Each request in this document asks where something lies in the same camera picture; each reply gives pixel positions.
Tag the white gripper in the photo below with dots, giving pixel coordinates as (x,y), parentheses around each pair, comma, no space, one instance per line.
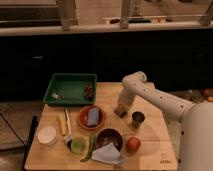
(125,101)

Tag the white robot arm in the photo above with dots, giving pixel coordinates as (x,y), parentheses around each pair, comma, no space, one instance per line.
(196,119)

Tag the metal cup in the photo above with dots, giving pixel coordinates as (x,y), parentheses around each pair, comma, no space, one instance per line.
(137,119)

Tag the grey sponge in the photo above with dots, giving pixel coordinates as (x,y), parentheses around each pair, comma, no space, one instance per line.
(93,117)

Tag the red grapes bunch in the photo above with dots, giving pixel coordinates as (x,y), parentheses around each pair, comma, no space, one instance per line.
(89,92)

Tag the dark brown bowl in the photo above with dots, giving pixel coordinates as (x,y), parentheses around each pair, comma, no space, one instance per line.
(107,136)

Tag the red tomato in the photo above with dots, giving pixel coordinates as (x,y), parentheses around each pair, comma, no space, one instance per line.
(133,144)

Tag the orange plate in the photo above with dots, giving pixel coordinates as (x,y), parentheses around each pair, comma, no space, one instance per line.
(83,116)

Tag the green bean pod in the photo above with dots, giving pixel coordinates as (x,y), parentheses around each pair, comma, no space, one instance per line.
(92,139)

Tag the green plastic tray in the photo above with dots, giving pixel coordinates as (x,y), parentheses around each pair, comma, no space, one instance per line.
(70,85)

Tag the grey cloth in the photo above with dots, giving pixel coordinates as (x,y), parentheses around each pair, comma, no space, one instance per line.
(108,154)

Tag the green cup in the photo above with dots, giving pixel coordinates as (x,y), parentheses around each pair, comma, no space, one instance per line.
(78,145)

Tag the yellow corn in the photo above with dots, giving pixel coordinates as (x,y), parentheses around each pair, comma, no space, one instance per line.
(62,122)

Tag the small brush in tray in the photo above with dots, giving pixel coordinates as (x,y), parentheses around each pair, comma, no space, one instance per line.
(59,97)

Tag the white round container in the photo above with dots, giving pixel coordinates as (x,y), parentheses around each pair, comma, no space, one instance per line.
(47,135)

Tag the black chair frame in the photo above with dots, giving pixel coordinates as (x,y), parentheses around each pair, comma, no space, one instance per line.
(26,145)

